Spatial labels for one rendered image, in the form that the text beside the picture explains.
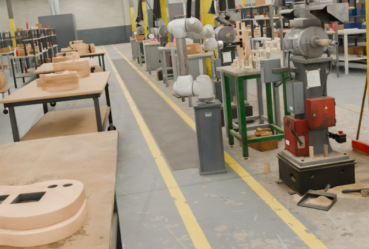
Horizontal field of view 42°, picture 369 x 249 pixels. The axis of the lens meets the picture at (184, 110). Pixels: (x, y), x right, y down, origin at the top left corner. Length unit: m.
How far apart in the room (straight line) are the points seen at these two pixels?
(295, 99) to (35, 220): 2.94
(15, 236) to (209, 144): 3.37
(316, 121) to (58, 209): 2.85
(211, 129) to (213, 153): 0.24
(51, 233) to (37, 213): 0.08
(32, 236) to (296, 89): 2.97
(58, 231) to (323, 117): 2.91
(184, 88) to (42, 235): 3.38
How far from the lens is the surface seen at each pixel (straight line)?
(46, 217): 1.63
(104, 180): 2.13
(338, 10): 3.90
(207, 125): 4.76
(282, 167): 4.52
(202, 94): 4.76
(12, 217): 1.65
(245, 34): 5.19
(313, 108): 4.09
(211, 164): 4.86
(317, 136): 4.29
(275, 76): 4.34
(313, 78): 4.18
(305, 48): 4.11
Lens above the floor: 1.55
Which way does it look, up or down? 11 degrees down
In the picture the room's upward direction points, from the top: 6 degrees counter-clockwise
